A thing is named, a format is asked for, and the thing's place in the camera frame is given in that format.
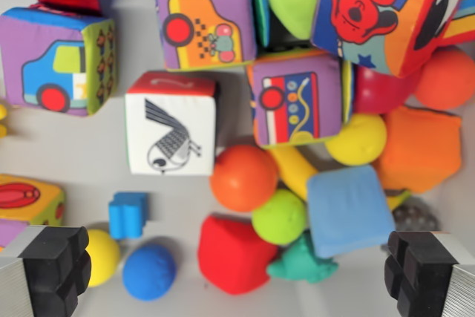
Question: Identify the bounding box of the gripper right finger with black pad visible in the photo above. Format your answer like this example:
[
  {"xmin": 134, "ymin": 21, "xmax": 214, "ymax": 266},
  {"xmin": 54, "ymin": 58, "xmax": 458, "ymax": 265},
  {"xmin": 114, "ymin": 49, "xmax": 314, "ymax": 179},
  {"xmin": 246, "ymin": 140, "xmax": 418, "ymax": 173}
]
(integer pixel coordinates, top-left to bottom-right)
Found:
[{"xmin": 384, "ymin": 230, "xmax": 475, "ymax": 317}]

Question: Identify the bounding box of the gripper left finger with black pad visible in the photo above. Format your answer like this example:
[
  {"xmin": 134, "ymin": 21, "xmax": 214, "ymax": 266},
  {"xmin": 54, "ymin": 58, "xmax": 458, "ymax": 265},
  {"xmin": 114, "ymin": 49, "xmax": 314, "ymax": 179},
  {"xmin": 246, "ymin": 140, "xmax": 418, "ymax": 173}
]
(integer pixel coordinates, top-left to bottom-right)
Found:
[{"xmin": 0, "ymin": 224, "xmax": 92, "ymax": 317}]

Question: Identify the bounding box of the fabric cube with red dog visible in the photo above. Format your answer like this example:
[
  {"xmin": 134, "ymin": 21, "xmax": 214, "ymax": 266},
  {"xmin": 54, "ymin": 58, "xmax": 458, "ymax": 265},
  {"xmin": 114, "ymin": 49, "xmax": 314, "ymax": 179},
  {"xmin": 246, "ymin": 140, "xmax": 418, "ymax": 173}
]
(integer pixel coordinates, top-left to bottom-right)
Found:
[{"xmin": 310, "ymin": 0, "xmax": 473, "ymax": 79}]

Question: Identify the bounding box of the grey plastic bin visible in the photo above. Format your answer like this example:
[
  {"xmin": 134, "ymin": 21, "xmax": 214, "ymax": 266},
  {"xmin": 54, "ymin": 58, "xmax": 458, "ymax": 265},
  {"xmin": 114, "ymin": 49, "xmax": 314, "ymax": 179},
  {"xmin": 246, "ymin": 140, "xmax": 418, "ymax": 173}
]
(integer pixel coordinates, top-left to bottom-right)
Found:
[{"xmin": 0, "ymin": 0, "xmax": 475, "ymax": 317}]

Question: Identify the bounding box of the yellow rubber ball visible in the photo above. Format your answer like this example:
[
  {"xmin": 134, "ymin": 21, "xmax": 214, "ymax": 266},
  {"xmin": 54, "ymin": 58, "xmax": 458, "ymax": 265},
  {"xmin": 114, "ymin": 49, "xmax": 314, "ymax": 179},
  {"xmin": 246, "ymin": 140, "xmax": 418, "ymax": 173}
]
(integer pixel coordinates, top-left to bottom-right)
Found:
[
  {"xmin": 85, "ymin": 228, "xmax": 122, "ymax": 289},
  {"xmin": 324, "ymin": 112, "xmax": 388, "ymax": 167}
]

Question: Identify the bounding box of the grey bumpy ball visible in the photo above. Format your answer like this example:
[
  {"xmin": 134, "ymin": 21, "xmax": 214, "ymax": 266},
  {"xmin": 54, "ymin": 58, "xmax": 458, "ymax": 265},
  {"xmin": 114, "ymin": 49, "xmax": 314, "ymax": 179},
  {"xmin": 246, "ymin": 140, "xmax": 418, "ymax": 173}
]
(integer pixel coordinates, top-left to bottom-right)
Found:
[{"xmin": 390, "ymin": 195, "xmax": 442, "ymax": 235}]

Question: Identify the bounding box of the orange fabric cube red print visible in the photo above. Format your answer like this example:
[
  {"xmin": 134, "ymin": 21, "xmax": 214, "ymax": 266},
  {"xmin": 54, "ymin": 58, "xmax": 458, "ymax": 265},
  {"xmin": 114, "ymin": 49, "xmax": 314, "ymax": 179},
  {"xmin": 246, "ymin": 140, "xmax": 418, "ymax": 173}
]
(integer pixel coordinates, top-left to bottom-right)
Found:
[{"xmin": 0, "ymin": 173, "xmax": 68, "ymax": 249}]

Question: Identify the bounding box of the yellow green toy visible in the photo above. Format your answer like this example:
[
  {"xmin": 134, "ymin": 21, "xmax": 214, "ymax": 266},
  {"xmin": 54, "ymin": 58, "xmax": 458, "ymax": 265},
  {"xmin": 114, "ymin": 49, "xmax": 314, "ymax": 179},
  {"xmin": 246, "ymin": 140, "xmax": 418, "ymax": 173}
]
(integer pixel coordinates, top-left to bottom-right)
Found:
[{"xmin": 384, "ymin": 188, "xmax": 412, "ymax": 211}]

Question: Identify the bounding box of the blue plastic block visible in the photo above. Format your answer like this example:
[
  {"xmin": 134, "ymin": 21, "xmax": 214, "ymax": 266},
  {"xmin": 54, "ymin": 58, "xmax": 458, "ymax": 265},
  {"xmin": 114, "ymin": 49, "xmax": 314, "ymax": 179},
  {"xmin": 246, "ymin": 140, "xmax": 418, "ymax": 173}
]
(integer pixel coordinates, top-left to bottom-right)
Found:
[{"xmin": 108, "ymin": 191, "xmax": 150, "ymax": 241}]

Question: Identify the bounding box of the blue rubber ball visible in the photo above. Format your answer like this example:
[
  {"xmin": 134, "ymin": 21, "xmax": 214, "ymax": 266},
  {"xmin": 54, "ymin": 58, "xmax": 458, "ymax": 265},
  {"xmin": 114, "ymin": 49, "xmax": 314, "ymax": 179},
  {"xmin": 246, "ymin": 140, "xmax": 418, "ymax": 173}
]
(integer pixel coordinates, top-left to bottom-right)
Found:
[{"xmin": 122, "ymin": 244, "xmax": 177, "ymax": 301}]

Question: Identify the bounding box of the light blue fabric block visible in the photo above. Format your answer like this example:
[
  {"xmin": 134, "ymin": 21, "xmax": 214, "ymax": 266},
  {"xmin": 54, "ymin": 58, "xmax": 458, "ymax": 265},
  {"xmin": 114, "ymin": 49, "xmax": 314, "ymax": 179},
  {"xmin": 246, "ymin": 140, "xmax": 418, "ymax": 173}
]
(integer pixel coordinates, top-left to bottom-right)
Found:
[{"xmin": 305, "ymin": 164, "xmax": 397, "ymax": 259}]

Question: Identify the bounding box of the teal rubber toy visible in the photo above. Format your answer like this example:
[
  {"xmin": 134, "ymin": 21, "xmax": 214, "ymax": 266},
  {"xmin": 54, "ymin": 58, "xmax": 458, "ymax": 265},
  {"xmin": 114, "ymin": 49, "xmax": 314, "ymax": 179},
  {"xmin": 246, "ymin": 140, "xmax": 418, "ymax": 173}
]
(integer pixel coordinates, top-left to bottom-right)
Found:
[{"xmin": 266, "ymin": 230, "xmax": 339, "ymax": 285}]

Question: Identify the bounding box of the orange fabric block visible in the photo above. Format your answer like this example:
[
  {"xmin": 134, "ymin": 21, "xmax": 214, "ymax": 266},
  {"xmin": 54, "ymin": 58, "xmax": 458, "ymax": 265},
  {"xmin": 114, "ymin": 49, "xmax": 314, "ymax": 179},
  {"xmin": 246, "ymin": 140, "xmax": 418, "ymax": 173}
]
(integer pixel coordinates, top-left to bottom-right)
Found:
[{"xmin": 373, "ymin": 105, "xmax": 463, "ymax": 195}]

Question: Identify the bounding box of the green rubber ball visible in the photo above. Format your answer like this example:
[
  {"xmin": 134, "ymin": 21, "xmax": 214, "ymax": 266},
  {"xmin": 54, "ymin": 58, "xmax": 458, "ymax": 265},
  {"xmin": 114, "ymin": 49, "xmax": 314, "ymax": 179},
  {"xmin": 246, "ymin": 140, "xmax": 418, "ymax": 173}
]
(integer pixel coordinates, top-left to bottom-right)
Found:
[{"xmin": 251, "ymin": 188, "xmax": 309, "ymax": 247}]

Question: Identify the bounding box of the yellow toy piece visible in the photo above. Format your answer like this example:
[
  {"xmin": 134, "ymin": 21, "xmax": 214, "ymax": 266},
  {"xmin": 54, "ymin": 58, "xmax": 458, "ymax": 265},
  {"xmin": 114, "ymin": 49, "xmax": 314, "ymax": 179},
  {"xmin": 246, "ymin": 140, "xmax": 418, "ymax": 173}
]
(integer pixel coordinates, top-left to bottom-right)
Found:
[{"xmin": 0, "ymin": 102, "xmax": 9, "ymax": 139}]

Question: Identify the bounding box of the yellow curved toy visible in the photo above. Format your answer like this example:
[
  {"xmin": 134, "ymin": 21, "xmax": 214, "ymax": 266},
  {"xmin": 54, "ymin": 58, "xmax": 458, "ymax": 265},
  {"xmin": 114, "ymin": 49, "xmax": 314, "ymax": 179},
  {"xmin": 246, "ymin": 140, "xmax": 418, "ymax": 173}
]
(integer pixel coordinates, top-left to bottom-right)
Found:
[{"xmin": 268, "ymin": 145, "xmax": 320, "ymax": 201}]

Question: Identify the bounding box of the red fabric block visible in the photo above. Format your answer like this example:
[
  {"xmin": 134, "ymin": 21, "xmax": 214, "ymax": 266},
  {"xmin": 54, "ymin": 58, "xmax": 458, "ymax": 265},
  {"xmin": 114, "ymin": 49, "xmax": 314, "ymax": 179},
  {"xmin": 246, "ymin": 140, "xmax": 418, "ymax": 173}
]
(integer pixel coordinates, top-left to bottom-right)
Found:
[{"xmin": 196, "ymin": 213, "xmax": 280, "ymax": 296}]

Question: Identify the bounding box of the white fabric cube with bird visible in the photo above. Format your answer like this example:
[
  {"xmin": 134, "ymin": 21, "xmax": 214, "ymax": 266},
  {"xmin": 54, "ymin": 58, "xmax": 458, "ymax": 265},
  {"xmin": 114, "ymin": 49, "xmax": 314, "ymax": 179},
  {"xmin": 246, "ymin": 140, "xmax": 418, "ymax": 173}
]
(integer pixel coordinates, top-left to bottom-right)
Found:
[{"xmin": 124, "ymin": 70, "xmax": 219, "ymax": 177}]

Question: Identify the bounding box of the dark red ball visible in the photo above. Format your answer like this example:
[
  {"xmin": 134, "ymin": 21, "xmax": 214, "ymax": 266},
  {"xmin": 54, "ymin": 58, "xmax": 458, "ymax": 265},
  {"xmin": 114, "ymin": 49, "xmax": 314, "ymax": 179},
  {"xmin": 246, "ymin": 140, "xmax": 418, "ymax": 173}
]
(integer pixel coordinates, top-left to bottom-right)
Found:
[{"xmin": 353, "ymin": 64, "xmax": 421, "ymax": 116}]

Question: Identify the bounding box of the orange red rubber ball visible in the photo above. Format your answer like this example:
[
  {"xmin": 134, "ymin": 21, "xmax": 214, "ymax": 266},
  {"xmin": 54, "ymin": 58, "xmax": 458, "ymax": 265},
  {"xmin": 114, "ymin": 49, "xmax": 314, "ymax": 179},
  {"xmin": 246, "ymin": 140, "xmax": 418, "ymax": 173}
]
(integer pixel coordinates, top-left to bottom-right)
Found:
[{"xmin": 413, "ymin": 45, "xmax": 475, "ymax": 112}]

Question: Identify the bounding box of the purple fabric cube blue truck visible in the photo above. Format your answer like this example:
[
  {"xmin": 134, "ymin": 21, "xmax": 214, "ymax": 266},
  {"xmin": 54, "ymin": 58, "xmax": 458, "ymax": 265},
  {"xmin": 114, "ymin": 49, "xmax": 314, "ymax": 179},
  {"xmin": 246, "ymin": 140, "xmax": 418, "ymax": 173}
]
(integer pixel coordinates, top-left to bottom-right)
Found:
[{"xmin": 0, "ymin": 4, "xmax": 118, "ymax": 117}]

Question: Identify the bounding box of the purple fabric cube fire truck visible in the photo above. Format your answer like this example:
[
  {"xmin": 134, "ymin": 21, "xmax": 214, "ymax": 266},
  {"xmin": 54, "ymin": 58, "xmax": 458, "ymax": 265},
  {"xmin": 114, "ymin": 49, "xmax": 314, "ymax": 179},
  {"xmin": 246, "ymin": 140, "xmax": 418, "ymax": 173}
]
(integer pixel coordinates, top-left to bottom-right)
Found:
[{"xmin": 246, "ymin": 49, "xmax": 354, "ymax": 148}]

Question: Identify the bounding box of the yellow bordered blue fabric cube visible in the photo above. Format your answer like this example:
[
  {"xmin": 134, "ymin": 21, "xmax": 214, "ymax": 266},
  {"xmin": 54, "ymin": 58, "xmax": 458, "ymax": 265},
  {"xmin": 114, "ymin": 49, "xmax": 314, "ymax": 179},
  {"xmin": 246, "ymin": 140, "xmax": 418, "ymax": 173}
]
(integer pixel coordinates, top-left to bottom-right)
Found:
[{"xmin": 440, "ymin": 0, "xmax": 475, "ymax": 49}]

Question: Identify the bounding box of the purple fabric cube orange taxi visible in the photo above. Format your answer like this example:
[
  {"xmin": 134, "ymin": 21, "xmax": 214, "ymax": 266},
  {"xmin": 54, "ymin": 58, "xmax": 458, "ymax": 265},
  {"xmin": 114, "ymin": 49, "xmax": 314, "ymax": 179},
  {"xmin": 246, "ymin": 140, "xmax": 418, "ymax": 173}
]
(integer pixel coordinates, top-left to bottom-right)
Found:
[{"xmin": 151, "ymin": 0, "xmax": 258, "ymax": 71}]

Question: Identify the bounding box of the teal blue fabric block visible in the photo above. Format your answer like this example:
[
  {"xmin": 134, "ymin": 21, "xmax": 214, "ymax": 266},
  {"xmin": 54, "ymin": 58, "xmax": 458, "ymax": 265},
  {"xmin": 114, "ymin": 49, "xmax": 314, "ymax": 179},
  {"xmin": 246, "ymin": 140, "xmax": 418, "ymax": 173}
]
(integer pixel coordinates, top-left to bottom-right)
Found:
[{"xmin": 249, "ymin": 0, "xmax": 272, "ymax": 49}]

